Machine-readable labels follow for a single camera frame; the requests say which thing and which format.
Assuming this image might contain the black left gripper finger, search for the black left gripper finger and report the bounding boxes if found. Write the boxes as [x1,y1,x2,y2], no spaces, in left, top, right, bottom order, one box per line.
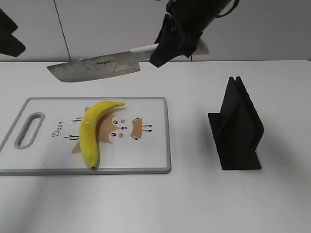
[0,9,18,33]
[0,31,26,57]

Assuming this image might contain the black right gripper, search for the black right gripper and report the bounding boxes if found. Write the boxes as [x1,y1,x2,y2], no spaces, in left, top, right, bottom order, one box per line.
[149,0,232,67]

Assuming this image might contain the steel knife with white handle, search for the steel knife with white handle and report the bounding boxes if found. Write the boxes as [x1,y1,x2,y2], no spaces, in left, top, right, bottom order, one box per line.
[47,39,210,83]

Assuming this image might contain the yellow plastic banana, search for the yellow plastic banana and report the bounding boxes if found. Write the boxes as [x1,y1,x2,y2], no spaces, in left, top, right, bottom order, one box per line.
[79,100,125,170]

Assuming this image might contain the white deer print cutting board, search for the white deer print cutting board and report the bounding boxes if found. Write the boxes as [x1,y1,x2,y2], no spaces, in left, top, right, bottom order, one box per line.
[0,97,171,175]

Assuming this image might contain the black knife stand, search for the black knife stand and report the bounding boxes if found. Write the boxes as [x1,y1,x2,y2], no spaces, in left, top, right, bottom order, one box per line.
[208,76,264,170]

